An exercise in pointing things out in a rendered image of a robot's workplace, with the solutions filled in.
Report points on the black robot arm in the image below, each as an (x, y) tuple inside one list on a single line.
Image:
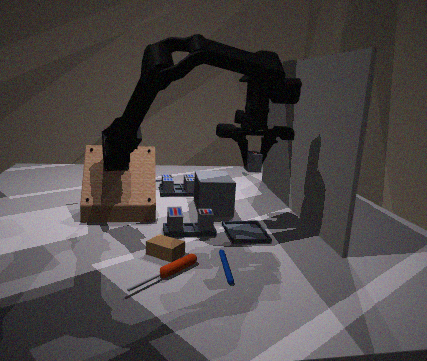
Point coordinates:
[(263, 71)]

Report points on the blue cylinder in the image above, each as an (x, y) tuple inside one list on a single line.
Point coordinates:
[(226, 267)]

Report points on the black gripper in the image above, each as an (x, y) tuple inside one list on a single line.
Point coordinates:
[(256, 115)]

